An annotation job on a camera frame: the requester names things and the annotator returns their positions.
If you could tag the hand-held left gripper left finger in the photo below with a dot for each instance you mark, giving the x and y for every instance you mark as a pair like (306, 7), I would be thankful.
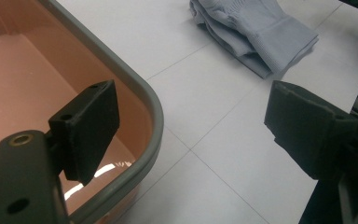
(88, 130)

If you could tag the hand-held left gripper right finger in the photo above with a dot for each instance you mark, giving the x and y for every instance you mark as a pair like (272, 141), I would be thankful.
(304, 130)

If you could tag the pink basin with grey rim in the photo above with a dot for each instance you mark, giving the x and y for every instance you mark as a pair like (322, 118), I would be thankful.
(28, 81)

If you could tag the light blue knit garment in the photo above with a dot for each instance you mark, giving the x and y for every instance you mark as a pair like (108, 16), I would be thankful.
(261, 34)

